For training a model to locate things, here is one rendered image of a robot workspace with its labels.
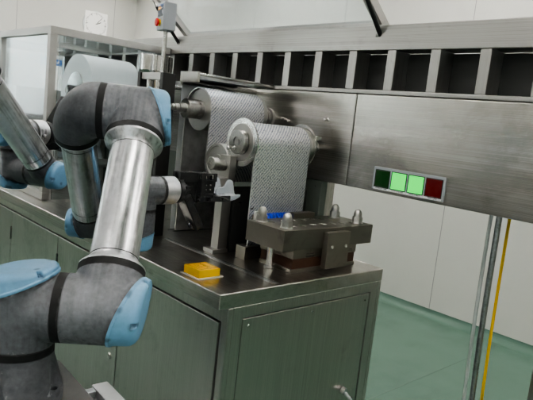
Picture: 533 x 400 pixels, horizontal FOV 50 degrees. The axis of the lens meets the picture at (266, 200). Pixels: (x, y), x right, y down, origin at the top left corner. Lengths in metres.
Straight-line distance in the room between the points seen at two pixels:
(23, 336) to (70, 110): 0.45
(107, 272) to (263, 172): 0.87
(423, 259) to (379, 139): 2.75
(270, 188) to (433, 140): 0.51
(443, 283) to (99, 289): 3.66
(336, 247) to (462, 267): 2.68
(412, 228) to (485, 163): 2.92
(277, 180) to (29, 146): 0.73
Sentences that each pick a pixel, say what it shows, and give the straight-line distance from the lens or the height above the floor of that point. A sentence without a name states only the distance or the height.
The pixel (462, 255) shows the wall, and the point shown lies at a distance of 4.33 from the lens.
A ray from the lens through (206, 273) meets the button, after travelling 1.51.
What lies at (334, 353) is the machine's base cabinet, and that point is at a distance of 1.79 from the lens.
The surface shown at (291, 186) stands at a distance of 1.84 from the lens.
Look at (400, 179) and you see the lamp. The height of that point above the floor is 1.19.
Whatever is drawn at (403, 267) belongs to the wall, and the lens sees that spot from 4.60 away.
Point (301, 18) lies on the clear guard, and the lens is 2.11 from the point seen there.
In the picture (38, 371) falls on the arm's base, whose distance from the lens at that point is 1.03.
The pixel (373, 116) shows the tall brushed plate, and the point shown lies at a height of 1.37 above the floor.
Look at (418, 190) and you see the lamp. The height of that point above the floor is 1.17.
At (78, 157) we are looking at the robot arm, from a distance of 1.29.
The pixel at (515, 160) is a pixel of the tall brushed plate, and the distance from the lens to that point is 1.60.
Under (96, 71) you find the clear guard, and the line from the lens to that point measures 2.57.
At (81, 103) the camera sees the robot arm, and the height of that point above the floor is 1.32.
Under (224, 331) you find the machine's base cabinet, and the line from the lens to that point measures 1.45.
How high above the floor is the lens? 1.33
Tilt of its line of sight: 8 degrees down
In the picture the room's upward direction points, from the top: 6 degrees clockwise
